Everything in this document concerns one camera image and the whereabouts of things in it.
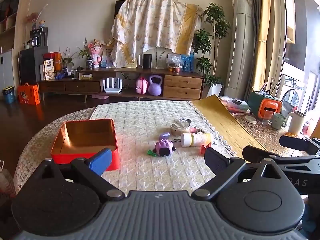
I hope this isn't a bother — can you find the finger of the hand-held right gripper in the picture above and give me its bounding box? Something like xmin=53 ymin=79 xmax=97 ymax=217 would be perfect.
xmin=242 ymin=145 xmax=320 ymax=167
xmin=279 ymin=136 xmax=320 ymax=153

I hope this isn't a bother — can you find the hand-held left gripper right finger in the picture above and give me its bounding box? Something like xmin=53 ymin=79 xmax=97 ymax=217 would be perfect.
xmin=191 ymin=148 xmax=285 ymax=200

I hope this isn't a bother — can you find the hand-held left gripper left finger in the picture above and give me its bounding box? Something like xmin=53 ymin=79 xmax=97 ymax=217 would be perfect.
xmin=37 ymin=147 xmax=125 ymax=202

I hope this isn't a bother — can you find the red paper piece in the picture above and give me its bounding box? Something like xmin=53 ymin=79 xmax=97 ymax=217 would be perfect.
xmin=199 ymin=142 xmax=213 ymax=155

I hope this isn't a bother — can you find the white bottle with yellow label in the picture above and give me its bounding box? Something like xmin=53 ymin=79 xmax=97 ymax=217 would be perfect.
xmin=180 ymin=132 xmax=214 ymax=147

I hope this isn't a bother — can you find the red tin box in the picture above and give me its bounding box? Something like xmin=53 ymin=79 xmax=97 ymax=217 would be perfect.
xmin=51 ymin=119 xmax=119 ymax=172

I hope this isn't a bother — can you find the gold round tin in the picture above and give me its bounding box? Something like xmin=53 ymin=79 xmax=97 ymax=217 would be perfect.
xmin=170 ymin=121 xmax=193 ymax=136

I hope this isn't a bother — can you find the purple spiky toy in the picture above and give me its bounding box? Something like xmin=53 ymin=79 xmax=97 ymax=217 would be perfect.
xmin=155 ymin=140 xmax=176 ymax=158

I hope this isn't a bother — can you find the white lidded cup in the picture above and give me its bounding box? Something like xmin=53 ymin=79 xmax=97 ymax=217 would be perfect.
xmin=287 ymin=110 xmax=307 ymax=135

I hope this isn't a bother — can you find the green mug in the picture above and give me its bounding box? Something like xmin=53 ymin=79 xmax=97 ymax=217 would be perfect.
xmin=271 ymin=112 xmax=288 ymax=130

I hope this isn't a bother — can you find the yellow table mat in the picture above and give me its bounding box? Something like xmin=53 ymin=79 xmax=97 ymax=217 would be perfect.
xmin=191 ymin=94 xmax=267 ymax=160

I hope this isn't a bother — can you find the orange container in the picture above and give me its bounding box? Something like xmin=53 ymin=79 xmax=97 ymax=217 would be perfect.
xmin=258 ymin=98 xmax=282 ymax=121

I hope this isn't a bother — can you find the clear plastic bag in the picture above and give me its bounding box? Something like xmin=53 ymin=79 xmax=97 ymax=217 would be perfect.
xmin=220 ymin=96 xmax=251 ymax=114

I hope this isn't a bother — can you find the green utensil holder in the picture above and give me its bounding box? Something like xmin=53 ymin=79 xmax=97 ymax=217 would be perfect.
xmin=247 ymin=79 xmax=282 ymax=115

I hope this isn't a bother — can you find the quilted cream table mat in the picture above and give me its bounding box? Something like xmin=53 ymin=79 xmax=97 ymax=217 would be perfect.
xmin=89 ymin=101 xmax=237 ymax=194

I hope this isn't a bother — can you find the white router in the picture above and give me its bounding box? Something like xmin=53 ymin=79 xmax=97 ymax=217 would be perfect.
xmin=102 ymin=78 xmax=123 ymax=93

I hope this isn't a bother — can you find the wooden tv stand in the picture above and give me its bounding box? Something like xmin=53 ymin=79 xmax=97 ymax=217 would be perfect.
xmin=37 ymin=69 xmax=205 ymax=101

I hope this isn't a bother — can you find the pink toy suitcase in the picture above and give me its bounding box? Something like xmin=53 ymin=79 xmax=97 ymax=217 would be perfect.
xmin=135 ymin=77 xmax=148 ymax=94

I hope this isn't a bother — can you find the purple kettlebell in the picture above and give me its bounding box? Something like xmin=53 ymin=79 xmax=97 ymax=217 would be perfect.
xmin=148 ymin=75 xmax=163 ymax=96

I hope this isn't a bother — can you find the yellow curtain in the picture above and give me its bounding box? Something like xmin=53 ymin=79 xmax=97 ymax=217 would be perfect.
xmin=250 ymin=0 xmax=272 ymax=93

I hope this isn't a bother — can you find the orange gift bag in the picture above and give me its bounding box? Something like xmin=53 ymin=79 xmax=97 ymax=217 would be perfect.
xmin=17 ymin=83 xmax=40 ymax=105

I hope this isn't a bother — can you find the potted orchid plant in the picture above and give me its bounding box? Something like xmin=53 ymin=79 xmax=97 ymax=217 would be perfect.
xmin=76 ymin=39 xmax=97 ymax=70

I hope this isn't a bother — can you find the blue picture card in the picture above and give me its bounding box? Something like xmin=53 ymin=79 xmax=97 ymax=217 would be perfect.
xmin=180 ymin=53 xmax=195 ymax=72

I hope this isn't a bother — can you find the plastic bag of fruit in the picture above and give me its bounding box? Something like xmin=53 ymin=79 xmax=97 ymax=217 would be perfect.
xmin=165 ymin=55 xmax=182 ymax=73

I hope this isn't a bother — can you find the small potted plant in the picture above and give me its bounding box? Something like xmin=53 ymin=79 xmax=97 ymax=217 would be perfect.
xmin=60 ymin=47 xmax=78 ymax=74

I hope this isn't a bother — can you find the printed snack bag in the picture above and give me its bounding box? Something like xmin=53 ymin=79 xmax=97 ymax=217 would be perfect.
xmin=43 ymin=59 xmax=55 ymax=81

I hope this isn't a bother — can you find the pink doll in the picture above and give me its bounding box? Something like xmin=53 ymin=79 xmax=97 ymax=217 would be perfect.
xmin=88 ymin=39 xmax=103 ymax=68

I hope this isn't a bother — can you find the white standing air conditioner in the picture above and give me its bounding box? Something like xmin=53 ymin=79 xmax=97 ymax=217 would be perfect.
xmin=224 ymin=0 xmax=258 ymax=97

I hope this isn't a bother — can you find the blue bucket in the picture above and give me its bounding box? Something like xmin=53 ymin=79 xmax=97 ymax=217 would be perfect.
xmin=2 ymin=86 xmax=16 ymax=104

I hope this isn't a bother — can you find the red gift box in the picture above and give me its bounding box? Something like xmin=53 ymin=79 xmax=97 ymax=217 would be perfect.
xmin=43 ymin=52 xmax=62 ymax=72

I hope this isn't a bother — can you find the black cabinet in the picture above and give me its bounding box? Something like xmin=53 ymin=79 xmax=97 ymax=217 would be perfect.
xmin=19 ymin=45 xmax=48 ymax=85

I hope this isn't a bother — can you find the potted tree in white planter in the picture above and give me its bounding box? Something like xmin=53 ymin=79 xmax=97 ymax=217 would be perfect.
xmin=192 ymin=3 xmax=231 ymax=98

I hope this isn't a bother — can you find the black coffee machine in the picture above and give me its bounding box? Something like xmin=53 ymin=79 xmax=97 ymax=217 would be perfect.
xmin=26 ymin=27 xmax=48 ymax=48

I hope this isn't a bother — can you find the floral cover cloth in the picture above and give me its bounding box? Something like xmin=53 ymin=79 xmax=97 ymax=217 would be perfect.
xmin=111 ymin=0 xmax=204 ymax=68

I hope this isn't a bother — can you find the wall shelf unit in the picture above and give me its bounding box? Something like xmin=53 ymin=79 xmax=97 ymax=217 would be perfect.
xmin=0 ymin=0 xmax=33 ymax=90

